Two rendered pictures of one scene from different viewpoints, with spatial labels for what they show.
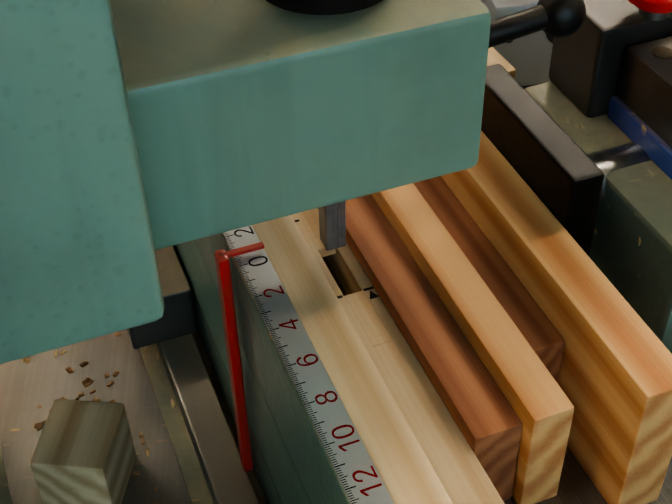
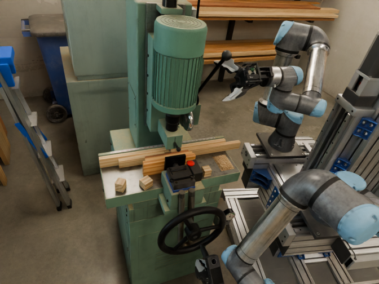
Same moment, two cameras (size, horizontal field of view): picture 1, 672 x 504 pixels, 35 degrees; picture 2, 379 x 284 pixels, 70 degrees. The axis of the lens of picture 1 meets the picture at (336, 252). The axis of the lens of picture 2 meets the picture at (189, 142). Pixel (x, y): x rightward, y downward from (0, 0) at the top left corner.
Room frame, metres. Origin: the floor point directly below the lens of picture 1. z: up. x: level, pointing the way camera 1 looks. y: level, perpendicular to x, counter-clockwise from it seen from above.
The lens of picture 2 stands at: (0.34, -0.93, 1.74)
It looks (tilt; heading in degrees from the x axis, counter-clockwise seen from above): 38 degrees down; 84
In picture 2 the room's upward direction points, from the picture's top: 8 degrees clockwise
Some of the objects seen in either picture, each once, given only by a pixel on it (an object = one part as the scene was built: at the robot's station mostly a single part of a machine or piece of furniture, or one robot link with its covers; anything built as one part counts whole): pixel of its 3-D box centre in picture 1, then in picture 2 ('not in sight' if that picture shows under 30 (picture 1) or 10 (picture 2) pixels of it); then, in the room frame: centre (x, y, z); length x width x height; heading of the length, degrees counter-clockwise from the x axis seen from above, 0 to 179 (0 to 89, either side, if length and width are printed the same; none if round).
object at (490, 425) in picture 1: (388, 296); (167, 158); (0.34, -0.02, 0.92); 0.20 x 0.02 x 0.05; 20
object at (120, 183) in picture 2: not in sight; (120, 185); (0.16, -0.20, 0.92); 0.04 x 0.03 x 0.04; 77
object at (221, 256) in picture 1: (252, 366); not in sight; (0.33, 0.04, 0.89); 0.02 x 0.01 x 0.14; 110
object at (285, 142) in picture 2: not in sight; (283, 137); (0.99, 0.30, 0.87); 0.15 x 0.15 x 0.10
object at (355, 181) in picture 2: not in sight; (344, 189); (1.07, -0.19, 0.98); 0.13 x 0.12 x 0.14; 120
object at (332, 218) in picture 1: (331, 197); not in sight; (0.34, 0.00, 0.97); 0.01 x 0.01 x 0.05; 20
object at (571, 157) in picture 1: (581, 183); (176, 168); (0.38, -0.11, 0.95); 0.09 x 0.07 x 0.09; 20
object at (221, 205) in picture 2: not in sight; (219, 212); (0.64, -0.04, 0.58); 0.12 x 0.08 x 0.08; 110
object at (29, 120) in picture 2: not in sight; (34, 141); (-0.51, 0.41, 0.58); 0.27 x 0.25 x 1.16; 24
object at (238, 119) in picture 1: (278, 100); (170, 134); (0.34, 0.02, 1.03); 0.14 x 0.07 x 0.09; 110
